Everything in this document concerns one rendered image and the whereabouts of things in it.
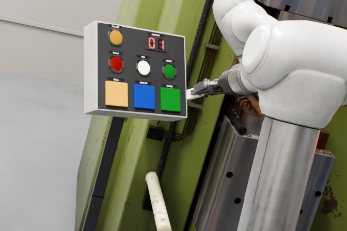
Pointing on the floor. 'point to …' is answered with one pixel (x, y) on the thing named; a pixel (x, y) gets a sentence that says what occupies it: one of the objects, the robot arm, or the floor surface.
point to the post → (103, 172)
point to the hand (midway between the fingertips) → (194, 93)
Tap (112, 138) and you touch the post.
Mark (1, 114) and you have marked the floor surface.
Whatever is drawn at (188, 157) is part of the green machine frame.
